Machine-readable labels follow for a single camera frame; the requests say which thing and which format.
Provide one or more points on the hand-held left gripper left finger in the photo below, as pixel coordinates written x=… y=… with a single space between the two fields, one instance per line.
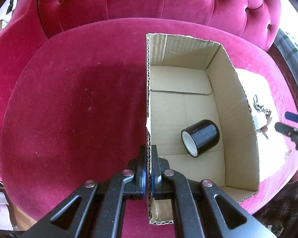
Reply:
x=142 y=176

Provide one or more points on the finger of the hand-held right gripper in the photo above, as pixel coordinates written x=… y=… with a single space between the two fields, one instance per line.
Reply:
x=284 y=127
x=291 y=116

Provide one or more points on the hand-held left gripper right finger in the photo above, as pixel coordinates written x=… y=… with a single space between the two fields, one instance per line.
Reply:
x=153 y=178

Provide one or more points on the cardboard box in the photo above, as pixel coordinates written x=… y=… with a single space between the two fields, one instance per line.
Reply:
x=183 y=104

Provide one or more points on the crumpled beige paper sheet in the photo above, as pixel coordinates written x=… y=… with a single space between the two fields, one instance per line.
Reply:
x=258 y=86

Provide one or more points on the black cylinder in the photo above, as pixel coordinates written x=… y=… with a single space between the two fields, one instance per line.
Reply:
x=206 y=136

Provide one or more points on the red velvet tufted sofa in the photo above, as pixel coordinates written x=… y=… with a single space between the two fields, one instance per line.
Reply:
x=77 y=104

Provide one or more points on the brown cardboard carton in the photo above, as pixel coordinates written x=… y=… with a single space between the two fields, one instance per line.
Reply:
x=21 y=215

